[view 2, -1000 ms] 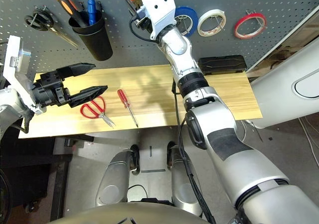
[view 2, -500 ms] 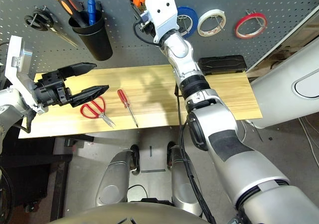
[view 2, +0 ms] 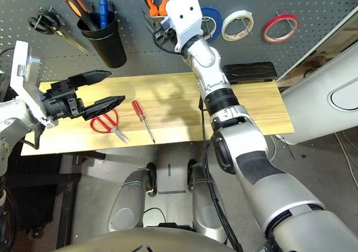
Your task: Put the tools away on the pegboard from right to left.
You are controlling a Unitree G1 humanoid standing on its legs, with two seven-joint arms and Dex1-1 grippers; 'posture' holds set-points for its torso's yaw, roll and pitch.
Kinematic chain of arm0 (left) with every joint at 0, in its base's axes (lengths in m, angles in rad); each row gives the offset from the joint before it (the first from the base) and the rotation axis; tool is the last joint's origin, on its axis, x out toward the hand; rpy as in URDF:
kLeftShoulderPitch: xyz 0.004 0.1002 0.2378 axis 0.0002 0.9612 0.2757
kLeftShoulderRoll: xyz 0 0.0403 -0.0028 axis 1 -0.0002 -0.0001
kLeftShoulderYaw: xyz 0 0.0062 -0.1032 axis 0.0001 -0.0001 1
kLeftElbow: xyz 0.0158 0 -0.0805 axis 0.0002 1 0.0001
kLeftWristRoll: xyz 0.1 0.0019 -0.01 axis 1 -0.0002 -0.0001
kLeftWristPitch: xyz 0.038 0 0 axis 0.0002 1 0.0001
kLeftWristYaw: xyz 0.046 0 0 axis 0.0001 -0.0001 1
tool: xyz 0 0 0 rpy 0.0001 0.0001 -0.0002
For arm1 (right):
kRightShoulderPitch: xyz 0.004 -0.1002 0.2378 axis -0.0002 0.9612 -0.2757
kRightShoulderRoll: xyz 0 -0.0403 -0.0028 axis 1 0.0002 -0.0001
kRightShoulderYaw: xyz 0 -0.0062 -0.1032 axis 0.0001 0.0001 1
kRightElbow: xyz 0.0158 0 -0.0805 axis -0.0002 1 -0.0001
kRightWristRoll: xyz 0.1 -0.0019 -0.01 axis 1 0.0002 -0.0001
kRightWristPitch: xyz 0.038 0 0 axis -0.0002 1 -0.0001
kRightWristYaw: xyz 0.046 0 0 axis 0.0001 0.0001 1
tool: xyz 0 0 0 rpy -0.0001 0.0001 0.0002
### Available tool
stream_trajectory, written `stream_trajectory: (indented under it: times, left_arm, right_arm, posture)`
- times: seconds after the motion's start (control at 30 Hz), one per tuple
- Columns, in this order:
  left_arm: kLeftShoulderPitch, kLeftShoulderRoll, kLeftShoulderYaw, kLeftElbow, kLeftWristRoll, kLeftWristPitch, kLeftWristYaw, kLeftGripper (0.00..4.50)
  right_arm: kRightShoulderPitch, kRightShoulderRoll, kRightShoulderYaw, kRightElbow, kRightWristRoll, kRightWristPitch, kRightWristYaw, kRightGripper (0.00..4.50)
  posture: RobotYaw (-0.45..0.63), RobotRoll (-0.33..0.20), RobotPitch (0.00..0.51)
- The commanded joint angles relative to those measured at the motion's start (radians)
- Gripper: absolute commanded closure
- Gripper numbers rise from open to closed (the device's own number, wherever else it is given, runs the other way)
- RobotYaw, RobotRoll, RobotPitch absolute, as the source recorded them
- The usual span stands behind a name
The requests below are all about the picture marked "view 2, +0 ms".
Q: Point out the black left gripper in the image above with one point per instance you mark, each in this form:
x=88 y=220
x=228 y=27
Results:
x=58 y=100

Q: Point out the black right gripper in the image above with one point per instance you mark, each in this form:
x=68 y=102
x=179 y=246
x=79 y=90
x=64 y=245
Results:
x=167 y=36

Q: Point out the orange black pliers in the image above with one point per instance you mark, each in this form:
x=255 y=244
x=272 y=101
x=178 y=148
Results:
x=153 y=7

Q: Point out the red tape roll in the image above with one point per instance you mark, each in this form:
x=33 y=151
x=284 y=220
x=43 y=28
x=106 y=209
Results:
x=265 y=33

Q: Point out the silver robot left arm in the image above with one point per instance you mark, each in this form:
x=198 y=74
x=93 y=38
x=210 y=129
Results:
x=11 y=123

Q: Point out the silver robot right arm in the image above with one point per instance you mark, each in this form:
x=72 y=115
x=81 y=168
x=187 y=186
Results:
x=240 y=140

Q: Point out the metal pegboard hook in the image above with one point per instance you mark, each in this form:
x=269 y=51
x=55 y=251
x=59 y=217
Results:
x=281 y=14
x=46 y=9

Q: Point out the grey metal pegboard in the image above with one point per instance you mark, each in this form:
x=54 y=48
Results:
x=279 y=0

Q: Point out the black plastic cup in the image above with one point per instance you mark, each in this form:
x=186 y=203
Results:
x=109 y=47

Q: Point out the blue tape roll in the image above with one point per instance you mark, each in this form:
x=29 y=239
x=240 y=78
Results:
x=214 y=12

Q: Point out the orange black screwdriver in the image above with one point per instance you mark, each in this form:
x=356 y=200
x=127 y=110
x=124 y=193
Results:
x=74 y=4

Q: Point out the white tape roll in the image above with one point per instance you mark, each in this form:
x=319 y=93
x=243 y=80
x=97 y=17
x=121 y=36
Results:
x=226 y=30

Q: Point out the black plastic tool case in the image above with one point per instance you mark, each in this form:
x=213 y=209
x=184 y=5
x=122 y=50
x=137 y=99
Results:
x=251 y=72

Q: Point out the silver robot left leg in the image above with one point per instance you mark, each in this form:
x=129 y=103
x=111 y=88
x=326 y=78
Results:
x=126 y=207

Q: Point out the silver robot leg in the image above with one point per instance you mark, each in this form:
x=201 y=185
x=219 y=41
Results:
x=126 y=207
x=207 y=207

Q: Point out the grey robot torso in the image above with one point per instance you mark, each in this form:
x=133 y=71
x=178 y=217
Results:
x=140 y=240

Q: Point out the silver robot right leg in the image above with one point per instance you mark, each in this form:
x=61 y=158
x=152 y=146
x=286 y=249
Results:
x=207 y=207

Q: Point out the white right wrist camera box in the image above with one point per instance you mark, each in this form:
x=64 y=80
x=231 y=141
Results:
x=184 y=14

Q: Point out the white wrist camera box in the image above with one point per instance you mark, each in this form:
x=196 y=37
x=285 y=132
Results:
x=184 y=14
x=21 y=75

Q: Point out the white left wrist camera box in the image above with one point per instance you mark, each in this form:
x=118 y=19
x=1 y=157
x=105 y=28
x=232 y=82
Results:
x=21 y=75

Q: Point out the black table frame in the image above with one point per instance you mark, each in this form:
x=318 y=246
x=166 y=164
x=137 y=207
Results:
x=68 y=207

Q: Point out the white pegboard frame post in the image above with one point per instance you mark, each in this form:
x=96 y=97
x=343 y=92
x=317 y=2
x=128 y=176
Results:
x=316 y=44

